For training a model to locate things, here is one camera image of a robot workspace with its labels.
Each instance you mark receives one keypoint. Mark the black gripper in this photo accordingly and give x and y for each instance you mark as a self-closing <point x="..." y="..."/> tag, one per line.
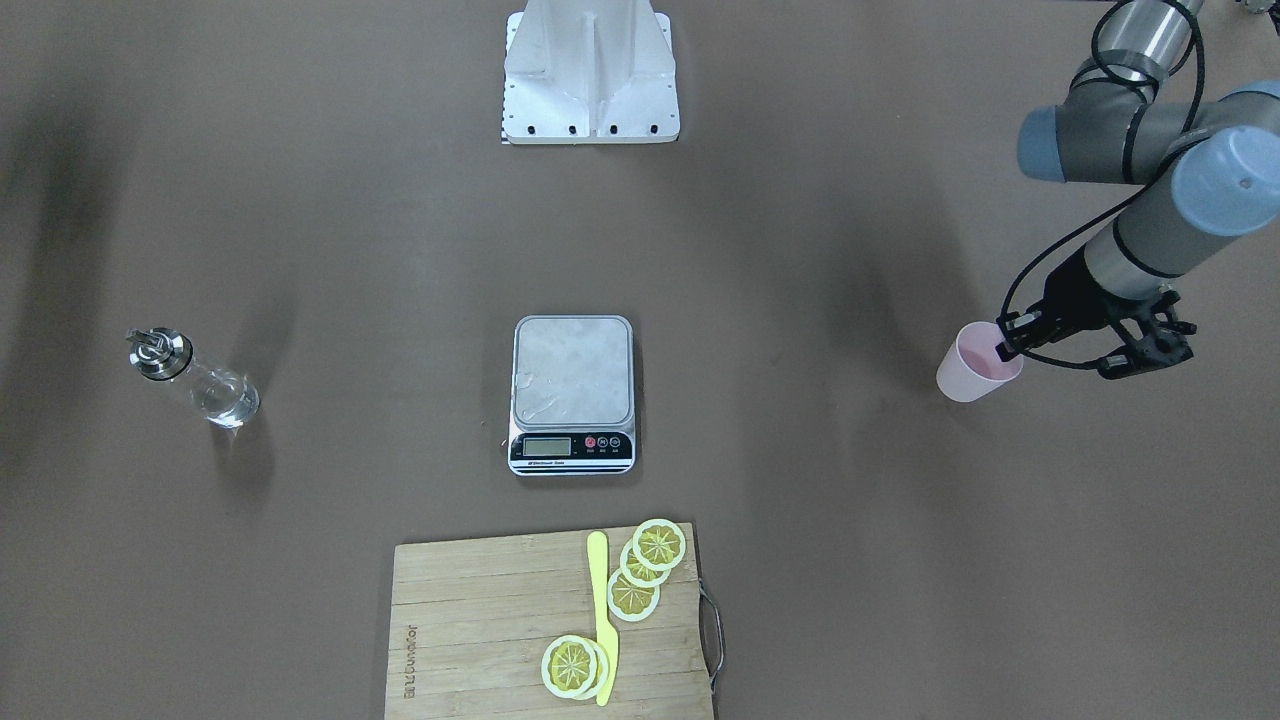
<point x="1070" y="297"/>

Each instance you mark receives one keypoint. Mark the pink plastic cup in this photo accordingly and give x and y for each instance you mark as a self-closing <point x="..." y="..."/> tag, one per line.
<point x="973" y="367"/>

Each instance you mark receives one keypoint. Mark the glass sauce bottle steel spout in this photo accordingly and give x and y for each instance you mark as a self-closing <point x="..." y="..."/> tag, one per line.
<point x="169" y="359"/>

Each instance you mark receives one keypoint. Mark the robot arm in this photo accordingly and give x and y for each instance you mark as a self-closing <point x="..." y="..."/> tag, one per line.
<point x="1204" y="173"/>

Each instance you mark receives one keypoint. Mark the digital kitchen scale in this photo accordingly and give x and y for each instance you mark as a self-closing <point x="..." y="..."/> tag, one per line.
<point x="572" y="397"/>

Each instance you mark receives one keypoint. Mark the lemon slice top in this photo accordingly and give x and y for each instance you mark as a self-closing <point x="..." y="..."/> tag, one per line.
<point x="659" y="544"/>

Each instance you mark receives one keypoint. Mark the lemon slice middle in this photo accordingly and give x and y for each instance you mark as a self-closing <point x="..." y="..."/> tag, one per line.
<point x="638" y="574"/>

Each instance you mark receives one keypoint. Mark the lemon slice lower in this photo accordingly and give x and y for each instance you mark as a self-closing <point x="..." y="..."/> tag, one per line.
<point x="630" y="602"/>

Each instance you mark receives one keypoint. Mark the yellow plastic knife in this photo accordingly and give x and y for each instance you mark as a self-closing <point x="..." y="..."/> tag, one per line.
<point x="597" y="546"/>

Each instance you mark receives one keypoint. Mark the lemon slice behind pair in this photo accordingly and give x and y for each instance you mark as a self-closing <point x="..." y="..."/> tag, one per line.
<point x="601" y="674"/>

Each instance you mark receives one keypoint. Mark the lemon slice front pair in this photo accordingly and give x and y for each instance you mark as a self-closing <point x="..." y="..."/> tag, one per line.
<point x="567" y="666"/>

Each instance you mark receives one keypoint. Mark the bamboo cutting board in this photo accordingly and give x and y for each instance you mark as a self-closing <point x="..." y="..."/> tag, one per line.
<point x="470" y="620"/>

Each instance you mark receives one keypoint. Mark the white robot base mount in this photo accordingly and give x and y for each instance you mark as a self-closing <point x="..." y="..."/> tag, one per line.
<point x="578" y="72"/>

